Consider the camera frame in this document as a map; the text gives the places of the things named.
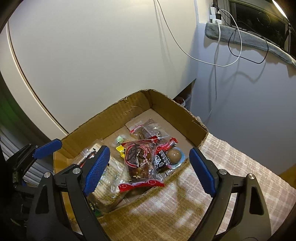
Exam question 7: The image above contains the yellow candy packet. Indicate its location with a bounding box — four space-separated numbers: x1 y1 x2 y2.
115 145 126 159

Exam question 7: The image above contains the clear red date pack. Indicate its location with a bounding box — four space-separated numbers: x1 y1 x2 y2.
128 118 178 146
118 139 165 192

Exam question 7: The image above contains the black patterned snack packet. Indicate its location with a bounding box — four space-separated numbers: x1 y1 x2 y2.
153 151 171 173

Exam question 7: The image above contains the brown egg vacuum pack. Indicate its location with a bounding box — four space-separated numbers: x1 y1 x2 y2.
166 147 187 170

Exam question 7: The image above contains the small clear green candy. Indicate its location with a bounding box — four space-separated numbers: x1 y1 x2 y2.
115 135 126 145

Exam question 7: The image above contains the plaid beige tablecloth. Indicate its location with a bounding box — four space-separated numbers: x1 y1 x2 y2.
99 135 295 240

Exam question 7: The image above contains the brown cardboard box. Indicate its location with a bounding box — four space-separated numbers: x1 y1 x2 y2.
52 88 209 218

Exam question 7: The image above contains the grey windowsill mat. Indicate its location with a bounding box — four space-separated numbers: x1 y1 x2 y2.
205 23 295 67

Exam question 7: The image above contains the white power strip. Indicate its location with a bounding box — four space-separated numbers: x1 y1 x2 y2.
209 6 223 24

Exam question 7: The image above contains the black cable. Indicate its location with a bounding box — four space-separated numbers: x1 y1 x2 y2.
227 9 270 64

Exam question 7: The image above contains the white charging cable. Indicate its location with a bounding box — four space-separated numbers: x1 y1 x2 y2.
154 0 243 68

